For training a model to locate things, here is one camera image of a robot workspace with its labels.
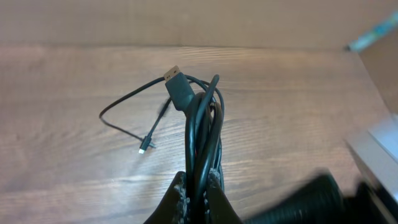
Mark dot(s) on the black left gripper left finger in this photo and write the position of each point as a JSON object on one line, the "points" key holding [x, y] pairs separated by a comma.
{"points": [[174, 206]]}

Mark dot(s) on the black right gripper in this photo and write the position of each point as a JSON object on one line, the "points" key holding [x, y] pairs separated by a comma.
{"points": [[320, 200]]}

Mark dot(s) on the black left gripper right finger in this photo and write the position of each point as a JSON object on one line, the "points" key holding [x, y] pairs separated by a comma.
{"points": [[220, 210]]}

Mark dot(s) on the black USB cable thick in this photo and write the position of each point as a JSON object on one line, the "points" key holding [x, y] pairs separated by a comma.
{"points": [[204, 120]]}

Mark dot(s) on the teal tape strip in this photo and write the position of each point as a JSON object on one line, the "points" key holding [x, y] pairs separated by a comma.
{"points": [[373, 35]]}

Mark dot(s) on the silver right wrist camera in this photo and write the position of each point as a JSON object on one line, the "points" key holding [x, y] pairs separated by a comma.
{"points": [[375, 153]]}

